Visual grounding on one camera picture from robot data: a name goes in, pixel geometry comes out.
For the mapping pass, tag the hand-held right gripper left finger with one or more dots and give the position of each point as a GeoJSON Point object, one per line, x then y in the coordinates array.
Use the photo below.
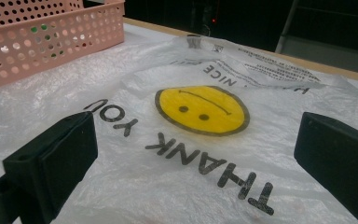
{"type": "Point", "coordinates": [52, 165]}

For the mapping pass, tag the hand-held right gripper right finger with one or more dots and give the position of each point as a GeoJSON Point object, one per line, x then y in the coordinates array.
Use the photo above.
{"type": "Point", "coordinates": [341, 161]}

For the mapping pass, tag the pink perforated plastic basket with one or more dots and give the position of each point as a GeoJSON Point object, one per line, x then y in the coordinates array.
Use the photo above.
{"type": "Point", "coordinates": [59, 64]}

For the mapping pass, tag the wooden desk with metal leg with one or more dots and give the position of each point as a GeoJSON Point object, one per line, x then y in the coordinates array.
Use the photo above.
{"type": "Point", "coordinates": [287, 26]}

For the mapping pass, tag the dark equipment with red light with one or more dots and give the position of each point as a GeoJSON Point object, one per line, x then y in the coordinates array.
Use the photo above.
{"type": "Point", "coordinates": [209, 17]}

